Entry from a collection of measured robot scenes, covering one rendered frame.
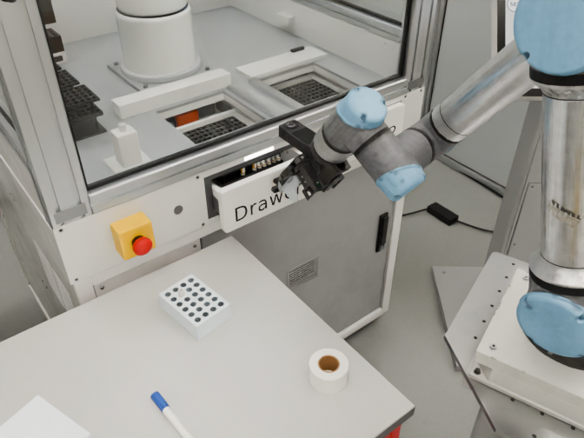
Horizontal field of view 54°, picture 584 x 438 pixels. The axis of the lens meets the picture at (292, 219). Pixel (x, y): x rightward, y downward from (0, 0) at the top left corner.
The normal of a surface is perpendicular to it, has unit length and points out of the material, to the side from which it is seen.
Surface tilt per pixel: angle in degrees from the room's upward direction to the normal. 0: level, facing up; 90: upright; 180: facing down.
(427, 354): 0
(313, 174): 35
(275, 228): 90
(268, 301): 0
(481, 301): 0
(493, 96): 102
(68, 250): 90
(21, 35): 90
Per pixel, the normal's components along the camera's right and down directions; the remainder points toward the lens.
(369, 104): 0.35, -0.37
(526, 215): -0.03, 0.62
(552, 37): -0.70, 0.32
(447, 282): -0.09, -0.79
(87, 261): 0.61, 0.49
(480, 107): -0.43, 0.70
